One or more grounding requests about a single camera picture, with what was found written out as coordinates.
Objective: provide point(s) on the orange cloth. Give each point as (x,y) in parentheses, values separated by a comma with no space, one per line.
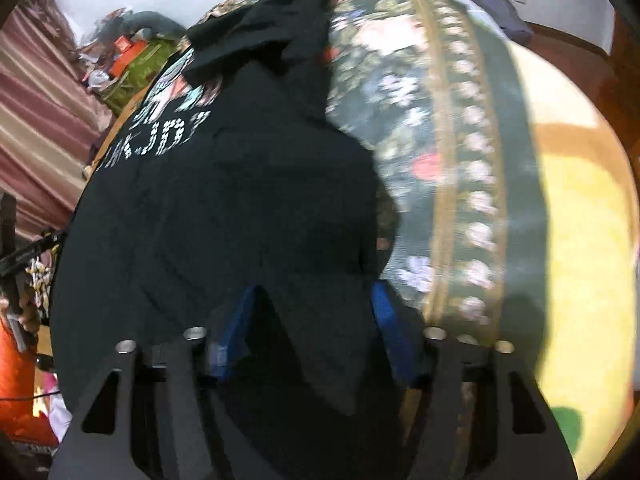
(17,390)

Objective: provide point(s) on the black printed t-shirt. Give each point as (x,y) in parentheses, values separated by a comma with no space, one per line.
(210,200)

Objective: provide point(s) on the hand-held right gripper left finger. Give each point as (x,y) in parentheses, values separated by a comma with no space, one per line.
(235,330)

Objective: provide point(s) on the pile of cluttered boxes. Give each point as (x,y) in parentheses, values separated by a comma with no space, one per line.
(125,55)

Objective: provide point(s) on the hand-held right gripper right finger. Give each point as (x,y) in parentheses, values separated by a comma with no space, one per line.
(387,320)

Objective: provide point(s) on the yellow bed sheet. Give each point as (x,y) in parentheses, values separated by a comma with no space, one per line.
(585,260)

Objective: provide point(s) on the floral bed blanket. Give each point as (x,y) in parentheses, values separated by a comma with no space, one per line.
(425,125)

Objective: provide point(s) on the black tripod stand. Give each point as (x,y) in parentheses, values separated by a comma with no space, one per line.
(12,255)

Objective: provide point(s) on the striped curtain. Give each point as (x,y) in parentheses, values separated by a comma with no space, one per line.
(35,95)

